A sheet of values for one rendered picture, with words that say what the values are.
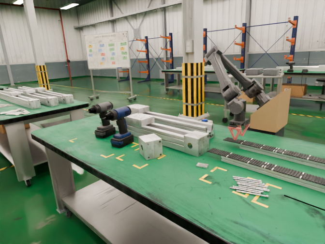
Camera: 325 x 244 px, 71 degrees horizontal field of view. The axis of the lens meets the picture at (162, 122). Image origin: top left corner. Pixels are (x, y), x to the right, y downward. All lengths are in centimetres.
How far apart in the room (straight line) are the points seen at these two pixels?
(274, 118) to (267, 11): 779
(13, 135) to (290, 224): 241
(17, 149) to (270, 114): 230
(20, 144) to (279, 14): 827
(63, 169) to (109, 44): 546
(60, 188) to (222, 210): 147
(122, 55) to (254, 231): 637
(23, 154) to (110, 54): 486
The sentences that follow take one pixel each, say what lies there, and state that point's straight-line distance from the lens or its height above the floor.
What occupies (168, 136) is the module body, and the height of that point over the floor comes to 84.
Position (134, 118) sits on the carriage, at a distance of 143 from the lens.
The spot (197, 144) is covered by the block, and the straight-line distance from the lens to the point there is 114.
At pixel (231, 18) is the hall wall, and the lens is 971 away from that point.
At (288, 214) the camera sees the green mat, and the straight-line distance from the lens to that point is 86.
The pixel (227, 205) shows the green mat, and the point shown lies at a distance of 84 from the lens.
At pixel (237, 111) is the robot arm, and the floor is 100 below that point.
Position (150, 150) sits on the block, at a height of 83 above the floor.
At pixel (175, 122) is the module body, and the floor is 86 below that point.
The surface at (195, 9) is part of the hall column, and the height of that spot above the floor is 201.
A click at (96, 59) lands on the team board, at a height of 124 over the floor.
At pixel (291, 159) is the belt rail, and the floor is 79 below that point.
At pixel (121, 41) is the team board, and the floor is 168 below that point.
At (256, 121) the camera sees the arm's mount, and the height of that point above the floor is 83.
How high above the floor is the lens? 127
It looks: 16 degrees down
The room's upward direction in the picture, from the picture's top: 3 degrees counter-clockwise
